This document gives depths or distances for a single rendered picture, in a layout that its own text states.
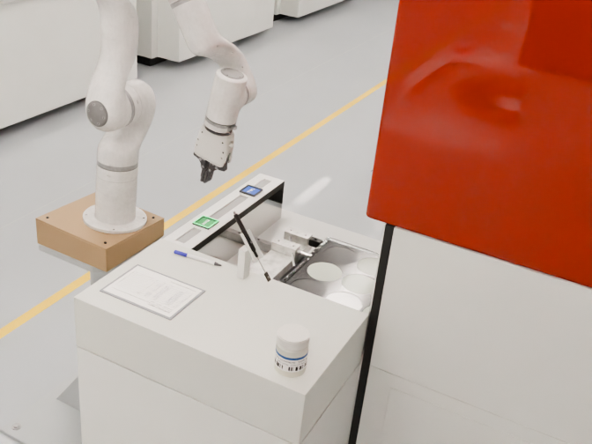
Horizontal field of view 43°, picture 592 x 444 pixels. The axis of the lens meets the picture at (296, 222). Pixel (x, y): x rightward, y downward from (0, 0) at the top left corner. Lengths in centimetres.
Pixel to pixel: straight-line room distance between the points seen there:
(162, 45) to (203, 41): 468
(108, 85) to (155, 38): 453
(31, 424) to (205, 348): 135
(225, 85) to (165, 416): 83
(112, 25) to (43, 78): 329
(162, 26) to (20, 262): 324
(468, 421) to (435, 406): 8
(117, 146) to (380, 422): 105
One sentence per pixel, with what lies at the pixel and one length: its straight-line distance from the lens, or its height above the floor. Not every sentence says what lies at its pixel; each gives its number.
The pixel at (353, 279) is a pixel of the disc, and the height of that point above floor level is 90.
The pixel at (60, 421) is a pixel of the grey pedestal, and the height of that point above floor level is 2.
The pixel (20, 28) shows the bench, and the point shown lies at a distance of 517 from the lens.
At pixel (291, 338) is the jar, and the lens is 161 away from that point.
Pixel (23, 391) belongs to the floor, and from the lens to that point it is 313.
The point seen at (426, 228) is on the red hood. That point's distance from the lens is 171.
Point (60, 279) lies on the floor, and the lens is 374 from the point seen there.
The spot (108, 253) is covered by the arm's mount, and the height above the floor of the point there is 88.
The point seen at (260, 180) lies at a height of 96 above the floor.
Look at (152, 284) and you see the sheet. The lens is 192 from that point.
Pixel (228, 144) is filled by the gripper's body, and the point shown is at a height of 123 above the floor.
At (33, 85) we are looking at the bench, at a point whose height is 30.
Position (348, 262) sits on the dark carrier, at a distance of 221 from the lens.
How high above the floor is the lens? 203
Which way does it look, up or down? 28 degrees down
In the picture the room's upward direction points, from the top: 6 degrees clockwise
